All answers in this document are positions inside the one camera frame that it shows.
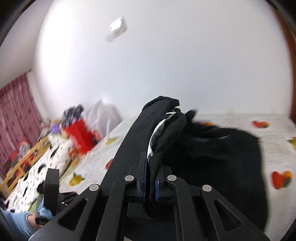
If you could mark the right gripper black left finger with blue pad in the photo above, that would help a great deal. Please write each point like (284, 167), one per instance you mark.
(98, 213)

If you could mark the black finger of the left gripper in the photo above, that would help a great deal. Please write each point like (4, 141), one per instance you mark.
(51, 190)

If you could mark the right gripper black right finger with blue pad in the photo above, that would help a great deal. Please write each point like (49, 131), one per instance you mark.
(201, 213)

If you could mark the black white blue jacket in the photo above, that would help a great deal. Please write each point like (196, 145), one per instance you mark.
(227, 159)

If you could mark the left hand blue glove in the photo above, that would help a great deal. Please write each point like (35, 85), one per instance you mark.
(43, 212)

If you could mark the cow print plush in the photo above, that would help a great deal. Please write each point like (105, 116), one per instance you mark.
(52, 153)

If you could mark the wooden shelf rack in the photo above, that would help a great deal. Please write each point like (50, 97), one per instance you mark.
(23, 166)

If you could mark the light blue trouser leg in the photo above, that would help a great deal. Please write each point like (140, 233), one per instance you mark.
(19, 223)

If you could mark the red paper gift bag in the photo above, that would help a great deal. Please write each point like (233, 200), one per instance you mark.
(84, 139)

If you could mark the pink curtain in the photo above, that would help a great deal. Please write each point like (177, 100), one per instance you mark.
(20, 118)

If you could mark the plaid cloth bundle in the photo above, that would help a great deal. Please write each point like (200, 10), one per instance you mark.
(71, 115)

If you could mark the white plastic bag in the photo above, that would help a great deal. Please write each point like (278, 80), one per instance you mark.
(102, 118)

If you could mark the fruit print tablecloth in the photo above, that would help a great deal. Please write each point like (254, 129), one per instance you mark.
(276, 135)

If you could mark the white wall light switch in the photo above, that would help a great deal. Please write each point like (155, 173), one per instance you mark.
(116, 28)

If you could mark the brown wooden door frame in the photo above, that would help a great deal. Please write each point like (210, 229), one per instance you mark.
(289, 37)

